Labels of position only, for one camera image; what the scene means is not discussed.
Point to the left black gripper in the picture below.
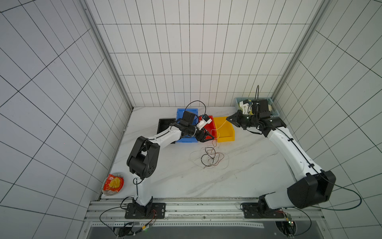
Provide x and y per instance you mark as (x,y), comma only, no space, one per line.
(202,138)

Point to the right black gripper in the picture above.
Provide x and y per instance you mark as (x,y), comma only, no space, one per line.
(241,120)

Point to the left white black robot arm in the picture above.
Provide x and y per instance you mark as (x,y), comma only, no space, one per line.
(143,158)

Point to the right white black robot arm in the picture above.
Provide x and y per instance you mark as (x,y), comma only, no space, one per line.
(312,184)

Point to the red plastic bin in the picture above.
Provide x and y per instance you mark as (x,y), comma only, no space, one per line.
(211,127)

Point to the yellow plastic bin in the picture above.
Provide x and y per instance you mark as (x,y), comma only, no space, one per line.
(225,130)

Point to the blue plastic bin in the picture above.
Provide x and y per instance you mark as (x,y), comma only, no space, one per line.
(186,114)

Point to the light blue mesh basket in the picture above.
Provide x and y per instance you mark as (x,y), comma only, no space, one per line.
(274,112)

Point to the black plastic bin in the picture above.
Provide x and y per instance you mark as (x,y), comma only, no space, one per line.
(164,125)

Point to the red yellow snack bag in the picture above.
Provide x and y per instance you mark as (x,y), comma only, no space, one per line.
(113,184)

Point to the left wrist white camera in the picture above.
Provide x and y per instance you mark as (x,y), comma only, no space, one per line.
(203,121)

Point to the wrist white camera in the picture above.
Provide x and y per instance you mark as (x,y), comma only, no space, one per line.
(246,107)
(203,121)

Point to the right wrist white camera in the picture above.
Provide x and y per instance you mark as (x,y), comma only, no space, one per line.
(246,107)

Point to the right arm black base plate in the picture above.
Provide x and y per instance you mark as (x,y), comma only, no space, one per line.
(260,210)

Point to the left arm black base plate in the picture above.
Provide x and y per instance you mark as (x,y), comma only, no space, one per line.
(152,210)

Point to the aluminium mounting rail frame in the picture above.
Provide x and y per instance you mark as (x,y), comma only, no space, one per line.
(200,218)

